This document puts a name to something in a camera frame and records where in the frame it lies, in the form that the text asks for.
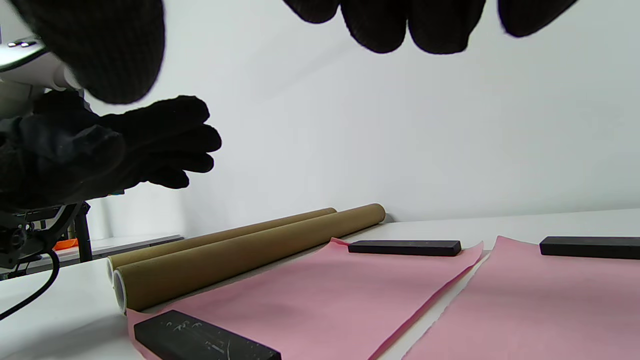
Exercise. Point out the brown cardboard mailing tube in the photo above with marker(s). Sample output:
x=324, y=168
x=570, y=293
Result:
x=240, y=255
x=200, y=242

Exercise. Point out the black metal stand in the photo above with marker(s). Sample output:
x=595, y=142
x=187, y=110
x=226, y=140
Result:
x=83, y=235

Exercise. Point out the person's left hand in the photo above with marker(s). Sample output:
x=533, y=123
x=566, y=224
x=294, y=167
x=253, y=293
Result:
x=125, y=145

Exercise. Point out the black wrist camera unit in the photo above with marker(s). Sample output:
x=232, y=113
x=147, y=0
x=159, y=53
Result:
x=20, y=240

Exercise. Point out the grey round hand tracker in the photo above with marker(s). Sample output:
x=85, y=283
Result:
x=25, y=62

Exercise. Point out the pink paper sheet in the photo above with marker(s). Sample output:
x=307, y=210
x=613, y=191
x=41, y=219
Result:
x=310, y=300
x=525, y=310

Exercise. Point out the black rectangular weight bar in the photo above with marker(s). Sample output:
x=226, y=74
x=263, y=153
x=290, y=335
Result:
x=590, y=247
x=200, y=340
x=405, y=248

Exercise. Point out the small orange object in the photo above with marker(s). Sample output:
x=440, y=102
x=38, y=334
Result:
x=66, y=244

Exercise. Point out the person's right hand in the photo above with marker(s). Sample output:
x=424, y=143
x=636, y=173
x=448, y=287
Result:
x=115, y=50

